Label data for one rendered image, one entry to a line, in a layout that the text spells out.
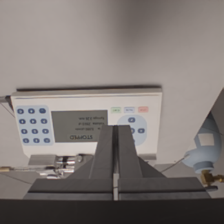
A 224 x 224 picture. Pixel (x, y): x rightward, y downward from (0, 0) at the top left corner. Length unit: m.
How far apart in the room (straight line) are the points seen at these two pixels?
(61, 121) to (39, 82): 0.07
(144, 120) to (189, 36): 0.13
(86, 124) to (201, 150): 0.60
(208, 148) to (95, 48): 0.67
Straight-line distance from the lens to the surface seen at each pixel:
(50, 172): 0.32
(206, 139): 0.79
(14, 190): 1.27
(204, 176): 0.81
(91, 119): 0.26
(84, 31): 0.22
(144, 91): 0.26
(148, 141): 0.28
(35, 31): 0.24
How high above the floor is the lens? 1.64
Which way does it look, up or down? 38 degrees down
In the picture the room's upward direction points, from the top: 180 degrees counter-clockwise
